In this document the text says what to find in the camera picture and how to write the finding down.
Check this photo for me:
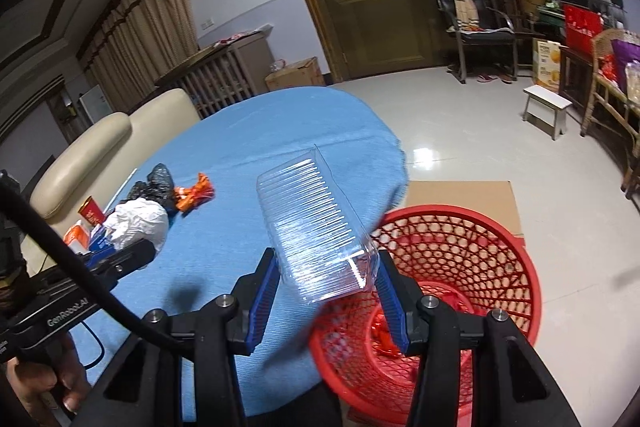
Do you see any red mesh waste basket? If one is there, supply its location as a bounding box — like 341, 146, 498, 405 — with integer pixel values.
309, 205, 541, 426

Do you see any cream leather headboard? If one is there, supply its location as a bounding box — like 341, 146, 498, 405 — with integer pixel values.
29, 88, 202, 238

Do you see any wicker bench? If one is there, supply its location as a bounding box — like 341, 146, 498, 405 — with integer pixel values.
580, 29, 639, 176

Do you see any clear plastic tray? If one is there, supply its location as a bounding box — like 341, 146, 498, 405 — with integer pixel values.
256, 147, 380, 305

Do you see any wooden baby crib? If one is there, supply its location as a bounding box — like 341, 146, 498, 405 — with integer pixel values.
155, 31, 274, 119

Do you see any orange wrapper with red ribbon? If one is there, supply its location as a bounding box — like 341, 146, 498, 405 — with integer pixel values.
174, 172, 215, 213

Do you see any white step stool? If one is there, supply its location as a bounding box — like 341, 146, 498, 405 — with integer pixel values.
522, 84, 572, 141

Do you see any cardboard box by crib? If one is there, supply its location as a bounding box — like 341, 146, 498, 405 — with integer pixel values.
265, 56, 326, 91

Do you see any flat cardboard sheet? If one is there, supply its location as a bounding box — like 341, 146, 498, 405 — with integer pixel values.
405, 181, 524, 239

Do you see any orange white carton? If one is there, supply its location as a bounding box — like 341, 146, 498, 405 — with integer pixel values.
63, 221, 91, 255

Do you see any orange fruit carton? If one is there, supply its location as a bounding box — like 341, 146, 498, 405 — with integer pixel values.
533, 39, 562, 93

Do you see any black armchair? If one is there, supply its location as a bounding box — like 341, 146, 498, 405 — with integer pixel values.
436, 0, 518, 84

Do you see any left hand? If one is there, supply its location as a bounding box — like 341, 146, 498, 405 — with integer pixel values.
6, 333, 92, 426

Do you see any red gift bag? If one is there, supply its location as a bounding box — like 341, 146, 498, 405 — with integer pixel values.
563, 4, 603, 56

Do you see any brown striped curtain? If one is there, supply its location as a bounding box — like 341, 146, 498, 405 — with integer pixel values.
77, 0, 198, 113

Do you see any black plastic bag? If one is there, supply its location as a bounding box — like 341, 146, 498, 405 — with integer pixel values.
126, 164, 178, 217

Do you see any purple bag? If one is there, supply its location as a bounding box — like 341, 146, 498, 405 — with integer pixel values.
612, 39, 640, 93

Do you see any white plastic bag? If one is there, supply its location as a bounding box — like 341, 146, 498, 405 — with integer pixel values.
103, 198, 169, 254

